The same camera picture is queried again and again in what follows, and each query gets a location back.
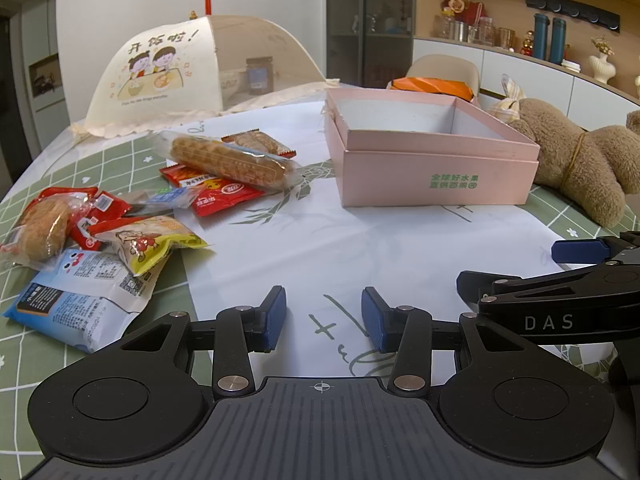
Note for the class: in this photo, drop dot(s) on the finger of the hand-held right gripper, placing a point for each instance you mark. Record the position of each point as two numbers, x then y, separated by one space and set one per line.
480 282
580 251

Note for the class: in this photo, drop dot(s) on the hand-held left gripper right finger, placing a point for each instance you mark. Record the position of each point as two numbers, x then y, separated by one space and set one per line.
375 320

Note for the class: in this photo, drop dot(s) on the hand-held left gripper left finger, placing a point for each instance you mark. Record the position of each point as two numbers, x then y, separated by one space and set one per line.
274 317

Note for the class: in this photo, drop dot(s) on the pink cardboard box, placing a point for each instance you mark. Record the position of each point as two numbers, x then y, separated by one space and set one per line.
430 170

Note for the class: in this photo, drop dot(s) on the clear waffle packet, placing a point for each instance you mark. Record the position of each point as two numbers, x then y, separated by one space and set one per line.
230 160

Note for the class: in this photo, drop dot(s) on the orange-edged biscuit packet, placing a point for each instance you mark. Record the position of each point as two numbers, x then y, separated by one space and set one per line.
260 141

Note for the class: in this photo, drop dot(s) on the blue and white snack packet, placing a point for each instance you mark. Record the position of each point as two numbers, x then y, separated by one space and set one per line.
85 295

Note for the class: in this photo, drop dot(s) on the red chicken snack packet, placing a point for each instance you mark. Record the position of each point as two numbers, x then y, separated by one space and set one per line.
102 207

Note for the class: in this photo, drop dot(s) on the white bamboo print runner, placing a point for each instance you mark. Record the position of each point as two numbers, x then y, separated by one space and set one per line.
310 245

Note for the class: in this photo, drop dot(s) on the brown teddy bear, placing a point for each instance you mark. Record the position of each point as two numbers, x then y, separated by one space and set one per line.
590 160

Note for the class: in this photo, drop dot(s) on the red snack packet white logo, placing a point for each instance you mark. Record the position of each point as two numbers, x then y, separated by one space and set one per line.
225 200

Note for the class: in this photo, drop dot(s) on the yellow cartoon snack packet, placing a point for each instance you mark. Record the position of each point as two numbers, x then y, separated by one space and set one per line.
145 245

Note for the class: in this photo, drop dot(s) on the small blue clear wrapper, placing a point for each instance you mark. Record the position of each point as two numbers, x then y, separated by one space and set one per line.
165 200

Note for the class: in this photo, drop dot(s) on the white sideboard cabinet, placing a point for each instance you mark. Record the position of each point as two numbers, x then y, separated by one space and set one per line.
550 77

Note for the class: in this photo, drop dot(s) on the white ribbed vase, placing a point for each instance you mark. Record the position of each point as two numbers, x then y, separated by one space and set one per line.
601 69

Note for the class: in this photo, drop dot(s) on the orange bag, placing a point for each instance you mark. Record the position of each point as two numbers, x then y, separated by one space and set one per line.
435 87

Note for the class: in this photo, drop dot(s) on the dried flowers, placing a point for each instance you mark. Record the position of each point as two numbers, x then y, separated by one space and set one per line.
602 45

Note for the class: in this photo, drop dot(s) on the red and gold figurine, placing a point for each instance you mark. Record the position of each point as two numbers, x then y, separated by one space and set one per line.
527 44

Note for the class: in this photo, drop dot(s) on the beige chair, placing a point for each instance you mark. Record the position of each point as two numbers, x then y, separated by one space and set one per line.
442 67

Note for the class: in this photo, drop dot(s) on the clear drinking glass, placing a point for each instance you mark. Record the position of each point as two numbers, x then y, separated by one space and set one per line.
506 39

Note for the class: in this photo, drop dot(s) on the clear glass jar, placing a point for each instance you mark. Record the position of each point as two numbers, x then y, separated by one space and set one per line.
486 31

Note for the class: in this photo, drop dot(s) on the glass jar with blue label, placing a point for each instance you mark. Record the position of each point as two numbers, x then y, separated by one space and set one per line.
260 75

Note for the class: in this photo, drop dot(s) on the round bread in clear packet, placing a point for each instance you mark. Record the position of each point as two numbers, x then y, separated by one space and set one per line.
42 227

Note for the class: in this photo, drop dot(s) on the metal cup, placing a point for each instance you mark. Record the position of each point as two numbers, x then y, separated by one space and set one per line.
457 31

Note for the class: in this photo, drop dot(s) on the beige mesh food cover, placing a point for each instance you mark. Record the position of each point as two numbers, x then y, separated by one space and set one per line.
155 70

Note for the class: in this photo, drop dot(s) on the glass door cabinet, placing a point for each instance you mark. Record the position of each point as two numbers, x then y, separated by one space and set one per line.
370 20

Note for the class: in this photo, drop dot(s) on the black wall hook rack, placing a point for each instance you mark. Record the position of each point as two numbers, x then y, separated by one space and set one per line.
570 9

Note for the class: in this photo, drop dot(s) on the framed wall picture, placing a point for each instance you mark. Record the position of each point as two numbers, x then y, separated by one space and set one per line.
45 76

